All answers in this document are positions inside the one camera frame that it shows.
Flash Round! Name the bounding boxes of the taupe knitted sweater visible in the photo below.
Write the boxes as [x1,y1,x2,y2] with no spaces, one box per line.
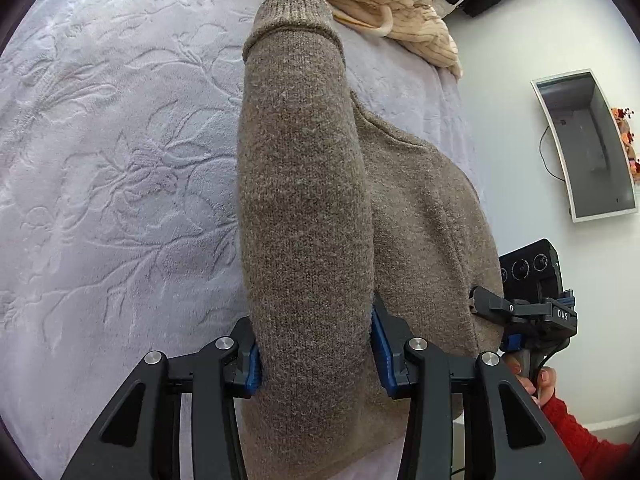
[238,0,502,479]

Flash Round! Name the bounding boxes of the red right sleeve forearm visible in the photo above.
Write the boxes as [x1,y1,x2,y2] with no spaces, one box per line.
[541,396,631,480]

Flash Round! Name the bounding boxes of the person's right hand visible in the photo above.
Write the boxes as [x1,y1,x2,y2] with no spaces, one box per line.
[502,354,558,408]

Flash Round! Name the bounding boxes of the orange flower decoration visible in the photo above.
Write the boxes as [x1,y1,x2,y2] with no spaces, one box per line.
[611,107,640,185]

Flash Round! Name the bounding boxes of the lavender embossed bed cover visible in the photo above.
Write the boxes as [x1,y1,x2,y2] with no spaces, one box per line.
[1,0,472,479]

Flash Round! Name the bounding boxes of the black cable on wall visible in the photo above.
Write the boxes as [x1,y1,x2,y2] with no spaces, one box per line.
[538,123,566,182]

